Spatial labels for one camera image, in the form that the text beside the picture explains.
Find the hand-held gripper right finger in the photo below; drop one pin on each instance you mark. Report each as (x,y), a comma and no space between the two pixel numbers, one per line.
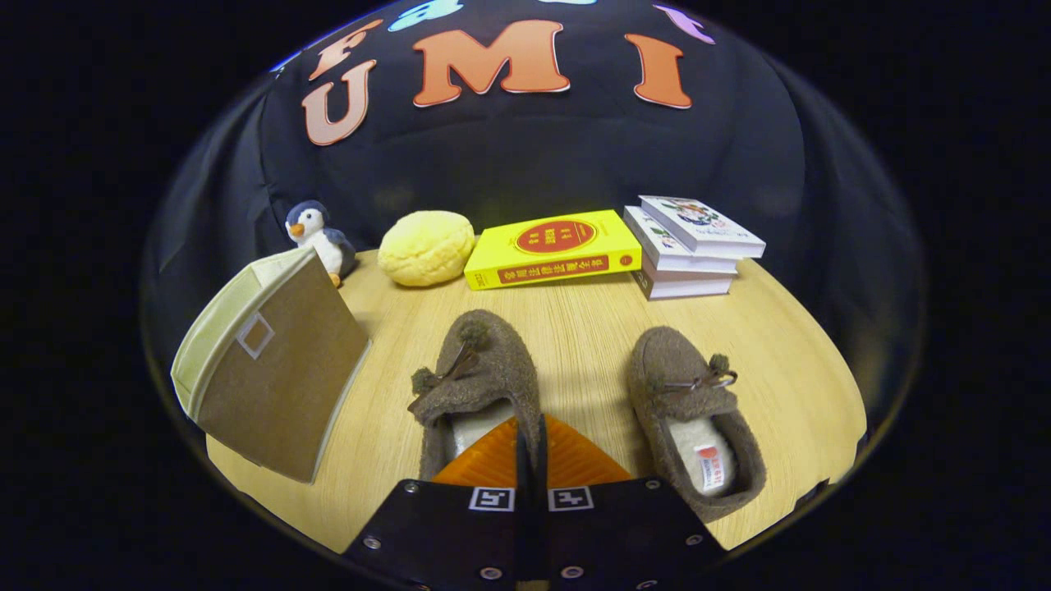
(624,533)

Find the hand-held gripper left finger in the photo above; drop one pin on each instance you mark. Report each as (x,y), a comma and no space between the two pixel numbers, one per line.
(443,533)

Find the brown fuzzy shoe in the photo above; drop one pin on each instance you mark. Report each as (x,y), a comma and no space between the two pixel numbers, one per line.
(673,361)
(493,361)

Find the beige fabric storage box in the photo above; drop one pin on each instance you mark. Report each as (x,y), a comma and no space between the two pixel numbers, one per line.
(279,377)

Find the yellow round plush bun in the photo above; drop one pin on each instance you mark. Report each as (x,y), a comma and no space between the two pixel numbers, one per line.
(427,246)

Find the yellow book with red circle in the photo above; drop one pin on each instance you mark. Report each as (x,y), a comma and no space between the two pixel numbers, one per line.
(550,242)

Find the white book with colourful cover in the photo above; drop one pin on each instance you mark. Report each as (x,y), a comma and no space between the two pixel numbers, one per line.
(698,222)

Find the penguin plush toy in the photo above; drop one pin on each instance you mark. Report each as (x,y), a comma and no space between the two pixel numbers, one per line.
(316,234)

